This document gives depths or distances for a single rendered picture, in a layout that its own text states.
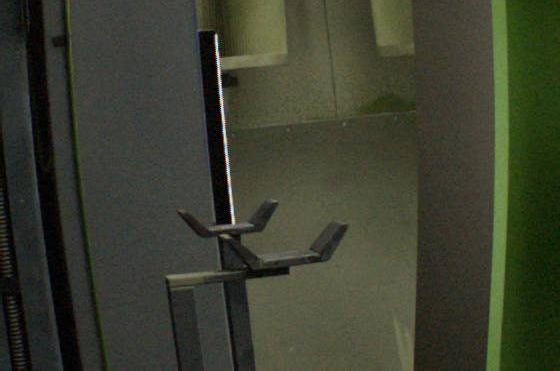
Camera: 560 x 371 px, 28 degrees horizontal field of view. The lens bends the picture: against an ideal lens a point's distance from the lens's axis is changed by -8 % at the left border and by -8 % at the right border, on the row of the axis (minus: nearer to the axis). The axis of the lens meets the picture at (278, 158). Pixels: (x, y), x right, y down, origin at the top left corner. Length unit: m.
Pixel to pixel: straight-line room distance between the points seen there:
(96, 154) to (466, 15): 0.79
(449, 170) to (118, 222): 0.85
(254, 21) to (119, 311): 1.65
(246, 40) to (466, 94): 1.05
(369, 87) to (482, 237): 1.46
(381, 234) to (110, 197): 1.91
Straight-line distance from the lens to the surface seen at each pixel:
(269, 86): 3.26
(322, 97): 3.29
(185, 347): 0.75
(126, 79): 1.31
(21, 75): 0.81
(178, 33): 1.32
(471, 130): 1.93
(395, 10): 3.04
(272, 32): 2.93
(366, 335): 3.03
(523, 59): 2.24
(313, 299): 3.05
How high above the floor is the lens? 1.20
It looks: 3 degrees down
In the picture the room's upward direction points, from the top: 6 degrees counter-clockwise
